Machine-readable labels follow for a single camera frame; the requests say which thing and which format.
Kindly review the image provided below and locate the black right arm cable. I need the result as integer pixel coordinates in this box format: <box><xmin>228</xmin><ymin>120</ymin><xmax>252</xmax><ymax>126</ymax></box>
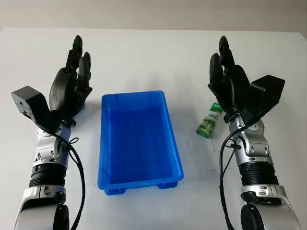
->
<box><xmin>218</xmin><ymin>112</ymin><xmax>264</xmax><ymax>230</ymax></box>

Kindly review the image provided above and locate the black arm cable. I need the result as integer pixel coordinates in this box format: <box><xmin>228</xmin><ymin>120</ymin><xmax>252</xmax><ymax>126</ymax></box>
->
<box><xmin>218</xmin><ymin>112</ymin><xmax>264</xmax><ymax>230</ymax></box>
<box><xmin>49</xmin><ymin>129</ymin><xmax>86</xmax><ymax>230</ymax></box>

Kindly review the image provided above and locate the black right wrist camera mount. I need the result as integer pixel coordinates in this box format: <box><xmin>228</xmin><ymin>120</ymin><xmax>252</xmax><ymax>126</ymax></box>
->
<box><xmin>240</xmin><ymin>74</ymin><xmax>286</xmax><ymax>126</ymax></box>

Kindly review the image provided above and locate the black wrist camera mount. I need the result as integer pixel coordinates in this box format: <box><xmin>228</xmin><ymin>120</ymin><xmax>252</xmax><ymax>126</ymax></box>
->
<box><xmin>11</xmin><ymin>85</ymin><xmax>72</xmax><ymax>134</ymax></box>
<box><xmin>240</xmin><ymin>74</ymin><xmax>286</xmax><ymax>126</ymax></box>

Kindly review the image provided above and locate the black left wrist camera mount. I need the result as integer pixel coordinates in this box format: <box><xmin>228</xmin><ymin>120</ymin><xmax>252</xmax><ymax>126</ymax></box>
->
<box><xmin>11</xmin><ymin>85</ymin><xmax>72</xmax><ymax>134</ymax></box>

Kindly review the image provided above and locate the blue plastic tray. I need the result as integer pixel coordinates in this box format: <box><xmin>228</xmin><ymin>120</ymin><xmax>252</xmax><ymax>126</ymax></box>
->
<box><xmin>97</xmin><ymin>90</ymin><xmax>185</xmax><ymax>197</ymax></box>

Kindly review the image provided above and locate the green toothpaste box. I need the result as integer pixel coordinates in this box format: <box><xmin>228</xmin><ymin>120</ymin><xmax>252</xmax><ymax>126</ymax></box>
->
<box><xmin>196</xmin><ymin>102</ymin><xmax>224</xmax><ymax>139</ymax></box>

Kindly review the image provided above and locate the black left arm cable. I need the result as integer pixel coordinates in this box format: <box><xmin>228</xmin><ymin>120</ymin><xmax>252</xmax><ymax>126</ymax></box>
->
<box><xmin>49</xmin><ymin>129</ymin><xmax>86</xmax><ymax>230</ymax></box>

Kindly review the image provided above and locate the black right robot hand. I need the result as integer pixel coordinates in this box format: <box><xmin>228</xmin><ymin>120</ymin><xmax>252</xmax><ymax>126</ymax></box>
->
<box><xmin>207</xmin><ymin>35</ymin><xmax>251</xmax><ymax>114</ymax></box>

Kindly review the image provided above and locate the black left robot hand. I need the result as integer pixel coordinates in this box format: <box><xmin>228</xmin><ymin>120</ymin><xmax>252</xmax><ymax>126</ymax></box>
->
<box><xmin>49</xmin><ymin>35</ymin><xmax>93</xmax><ymax>120</ymax></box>

